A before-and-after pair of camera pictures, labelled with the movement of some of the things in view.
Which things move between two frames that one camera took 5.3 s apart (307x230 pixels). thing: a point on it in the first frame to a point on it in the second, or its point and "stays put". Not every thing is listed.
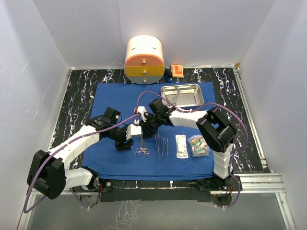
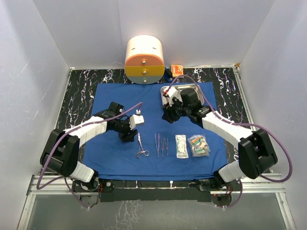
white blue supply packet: [198, 146] stays put
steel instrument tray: [181, 95] stays put
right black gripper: [147, 131] to [168, 113]
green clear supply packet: [198, 146] stays put
